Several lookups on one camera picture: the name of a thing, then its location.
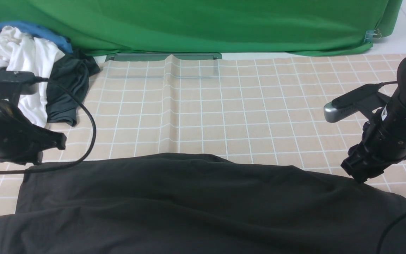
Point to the green backdrop cloth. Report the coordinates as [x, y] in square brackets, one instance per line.
[302, 27]

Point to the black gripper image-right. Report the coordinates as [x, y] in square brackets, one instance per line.
[383, 144]

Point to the blue crumpled garment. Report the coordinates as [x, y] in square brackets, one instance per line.
[62, 42]

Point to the binder clip on backdrop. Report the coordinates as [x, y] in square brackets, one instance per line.
[370, 35]

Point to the silver wrist camera image-right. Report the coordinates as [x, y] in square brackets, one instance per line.
[365, 99]

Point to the dark teal crumpled shirt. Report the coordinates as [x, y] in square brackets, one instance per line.
[71, 72]

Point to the dark gray long-sleeved shirt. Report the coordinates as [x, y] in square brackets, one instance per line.
[194, 204]

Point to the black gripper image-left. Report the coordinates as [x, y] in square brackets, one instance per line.
[22, 142]

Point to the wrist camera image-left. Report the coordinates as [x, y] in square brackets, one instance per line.
[17, 82]

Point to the beige checkered tablecloth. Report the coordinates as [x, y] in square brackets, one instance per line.
[265, 112]

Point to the white crumpled shirt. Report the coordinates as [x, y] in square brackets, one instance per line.
[20, 51]

